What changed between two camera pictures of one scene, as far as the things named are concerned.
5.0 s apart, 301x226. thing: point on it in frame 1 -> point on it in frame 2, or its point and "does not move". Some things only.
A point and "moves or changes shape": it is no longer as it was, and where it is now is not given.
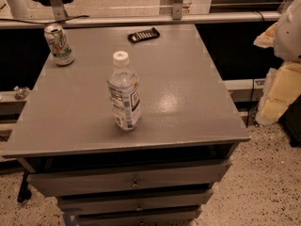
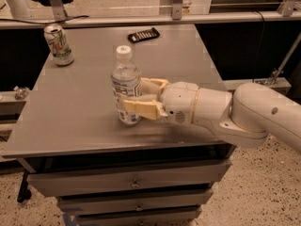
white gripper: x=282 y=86 -> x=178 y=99
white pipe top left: x=19 y=7 does not move
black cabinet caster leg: x=24 y=193 does not move
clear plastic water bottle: x=124 y=92 moves or changes shape
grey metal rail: x=130 y=21 does not move
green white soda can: x=59 y=44 does not move
